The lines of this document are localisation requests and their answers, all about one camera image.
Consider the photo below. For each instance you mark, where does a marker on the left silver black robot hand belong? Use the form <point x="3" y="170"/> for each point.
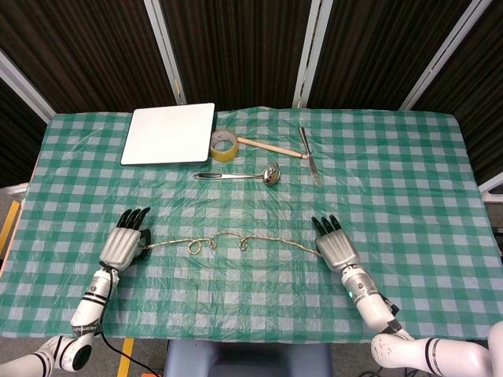
<point x="122" y="247"/>

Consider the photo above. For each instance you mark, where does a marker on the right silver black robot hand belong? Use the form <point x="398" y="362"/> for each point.
<point x="336" y="247"/>

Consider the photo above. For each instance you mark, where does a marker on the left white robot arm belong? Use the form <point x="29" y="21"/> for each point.
<point x="84" y="314"/>

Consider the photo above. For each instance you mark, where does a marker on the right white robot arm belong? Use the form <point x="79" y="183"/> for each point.
<point x="393" y="326"/>

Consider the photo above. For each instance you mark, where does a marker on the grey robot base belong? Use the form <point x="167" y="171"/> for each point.
<point x="247" y="359"/>

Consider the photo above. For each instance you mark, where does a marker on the silver table knife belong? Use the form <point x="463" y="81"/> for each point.
<point x="310" y="157"/>

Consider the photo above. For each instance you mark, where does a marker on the green white checkered tablecloth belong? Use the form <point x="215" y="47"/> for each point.
<point x="251" y="290"/>

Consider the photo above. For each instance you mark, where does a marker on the wooden stick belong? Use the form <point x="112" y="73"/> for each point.
<point x="271" y="146"/>

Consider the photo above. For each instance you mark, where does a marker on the white square board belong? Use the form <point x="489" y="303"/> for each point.
<point x="169" y="134"/>

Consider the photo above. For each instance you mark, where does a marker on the yellow tape roll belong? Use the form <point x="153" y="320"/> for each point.
<point x="223" y="147"/>

